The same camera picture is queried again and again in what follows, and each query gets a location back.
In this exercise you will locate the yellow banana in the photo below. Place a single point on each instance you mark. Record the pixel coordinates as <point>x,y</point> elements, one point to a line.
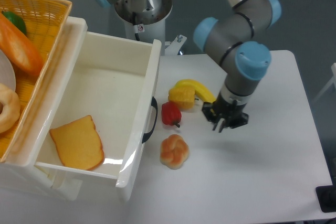
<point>201,91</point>

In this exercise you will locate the white plate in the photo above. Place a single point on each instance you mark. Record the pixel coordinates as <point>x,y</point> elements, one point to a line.
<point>7,72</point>

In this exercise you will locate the yellow bell pepper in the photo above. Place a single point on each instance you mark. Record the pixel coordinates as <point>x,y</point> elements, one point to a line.
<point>183,97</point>

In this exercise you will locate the knotted bread roll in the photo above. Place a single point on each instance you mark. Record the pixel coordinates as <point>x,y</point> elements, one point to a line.
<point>174,151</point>

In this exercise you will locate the toast bread slice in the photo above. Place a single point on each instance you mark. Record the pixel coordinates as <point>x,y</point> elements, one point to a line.
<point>78,144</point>

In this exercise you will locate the white drawer cabinet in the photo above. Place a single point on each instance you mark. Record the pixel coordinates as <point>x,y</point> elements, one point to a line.
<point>32,164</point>

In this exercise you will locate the red bell pepper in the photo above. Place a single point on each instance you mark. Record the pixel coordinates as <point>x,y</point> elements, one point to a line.
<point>170,114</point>

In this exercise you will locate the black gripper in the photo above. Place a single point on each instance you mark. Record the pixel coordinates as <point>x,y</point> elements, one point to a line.
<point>225,115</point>

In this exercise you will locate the yellow woven basket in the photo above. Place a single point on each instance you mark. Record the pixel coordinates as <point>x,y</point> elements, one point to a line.
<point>45,20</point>

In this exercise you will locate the beige bagel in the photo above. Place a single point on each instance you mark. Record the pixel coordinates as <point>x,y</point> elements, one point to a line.
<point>11,108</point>

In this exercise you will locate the white chair frame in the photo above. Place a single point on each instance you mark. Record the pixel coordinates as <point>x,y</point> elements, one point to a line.
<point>327,86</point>

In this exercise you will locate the orange baguette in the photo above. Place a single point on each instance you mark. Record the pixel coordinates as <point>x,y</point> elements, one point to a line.
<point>19,49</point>

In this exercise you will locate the black device at edge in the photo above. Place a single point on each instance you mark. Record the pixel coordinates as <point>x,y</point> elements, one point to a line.
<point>326,198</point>

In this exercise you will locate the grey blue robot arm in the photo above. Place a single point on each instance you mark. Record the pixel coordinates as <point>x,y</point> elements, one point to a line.
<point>230,44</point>

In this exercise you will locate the green pepper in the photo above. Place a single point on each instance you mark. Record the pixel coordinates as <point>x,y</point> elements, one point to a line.
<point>16,20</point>

